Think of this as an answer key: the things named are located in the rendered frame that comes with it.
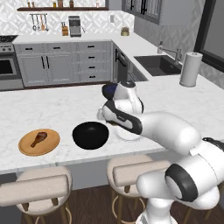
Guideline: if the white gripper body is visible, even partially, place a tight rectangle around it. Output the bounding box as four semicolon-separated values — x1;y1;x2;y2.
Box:
96;105;108;122

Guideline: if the black bowl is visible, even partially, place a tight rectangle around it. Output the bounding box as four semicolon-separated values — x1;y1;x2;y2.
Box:
72;121;110;151

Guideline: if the white plate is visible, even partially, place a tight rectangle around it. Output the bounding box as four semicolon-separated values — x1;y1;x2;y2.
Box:
113;125;144;143

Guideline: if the dark sink basin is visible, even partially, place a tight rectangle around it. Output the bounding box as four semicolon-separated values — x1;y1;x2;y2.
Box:
133;54;184;77

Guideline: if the wooden knife block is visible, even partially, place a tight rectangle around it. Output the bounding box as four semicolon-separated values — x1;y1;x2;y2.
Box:
59;21;70;37

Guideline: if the steel coffee machine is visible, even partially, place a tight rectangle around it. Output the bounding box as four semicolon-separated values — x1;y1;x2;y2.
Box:
67;15;83;39

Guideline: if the hanging metal ladle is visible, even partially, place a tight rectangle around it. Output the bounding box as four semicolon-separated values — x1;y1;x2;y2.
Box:
31;15;38;32

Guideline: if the brown chicken drumstick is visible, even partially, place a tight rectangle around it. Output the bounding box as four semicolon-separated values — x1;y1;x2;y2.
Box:
30;131;48;149

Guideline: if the small potted plant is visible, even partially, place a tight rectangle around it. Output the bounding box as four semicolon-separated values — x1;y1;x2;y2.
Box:
120;26;131;38

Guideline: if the dark wooden wall shelf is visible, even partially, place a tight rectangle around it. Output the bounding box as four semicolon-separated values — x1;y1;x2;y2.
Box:
16;6;109;12

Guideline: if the white paper towel roll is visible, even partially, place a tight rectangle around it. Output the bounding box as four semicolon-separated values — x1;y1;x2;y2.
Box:
178;52;204;88

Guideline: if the grey base cupboard run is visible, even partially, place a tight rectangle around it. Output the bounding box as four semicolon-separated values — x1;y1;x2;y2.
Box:
13;40;114;88

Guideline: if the black dishwasher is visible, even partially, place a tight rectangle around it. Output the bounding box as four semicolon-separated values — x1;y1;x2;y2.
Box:
113;47;130;85

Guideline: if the steel oven with hob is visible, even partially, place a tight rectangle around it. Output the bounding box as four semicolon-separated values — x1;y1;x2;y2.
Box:
0;34;25;92

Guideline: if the round wooden plate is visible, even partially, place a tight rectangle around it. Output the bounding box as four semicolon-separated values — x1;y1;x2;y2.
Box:
17;128;61;158

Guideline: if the silver tap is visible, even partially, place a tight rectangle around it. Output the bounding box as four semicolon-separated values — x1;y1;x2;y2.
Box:
157;40;183;66

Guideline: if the hanging wooden spatula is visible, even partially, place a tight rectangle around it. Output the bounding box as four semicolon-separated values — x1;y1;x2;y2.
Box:
40;15;46;32

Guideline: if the beige bar stool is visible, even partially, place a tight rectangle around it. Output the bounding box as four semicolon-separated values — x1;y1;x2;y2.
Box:
106;154;173;224
0;165;74;224
182;206;214;224

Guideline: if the grey wall cupboard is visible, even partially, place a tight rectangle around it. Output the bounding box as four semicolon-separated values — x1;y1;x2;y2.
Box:
121;0;206;26

